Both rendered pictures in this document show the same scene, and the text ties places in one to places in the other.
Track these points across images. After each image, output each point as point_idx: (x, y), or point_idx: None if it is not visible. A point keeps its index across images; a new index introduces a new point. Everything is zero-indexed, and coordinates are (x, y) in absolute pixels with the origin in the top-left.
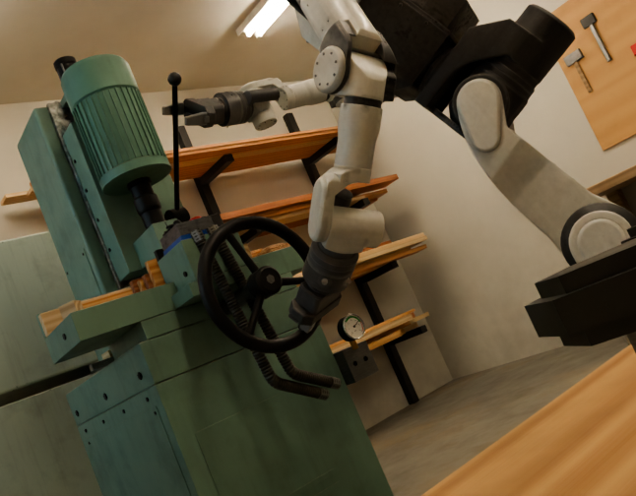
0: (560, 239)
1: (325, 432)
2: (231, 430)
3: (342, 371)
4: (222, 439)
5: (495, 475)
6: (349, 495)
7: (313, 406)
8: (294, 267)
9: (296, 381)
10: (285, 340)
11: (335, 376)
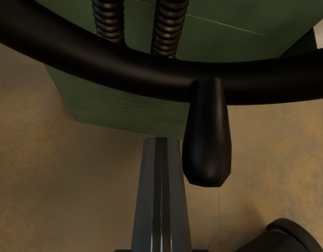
0: None
1: None
2: (84, 4)
3: (288, 51)
4: (65, 3)
5: None
6: (176, 103)
7: (211, 52)
8: None
9: (223, 18)
10: (123, 79)
11: (274, 48)
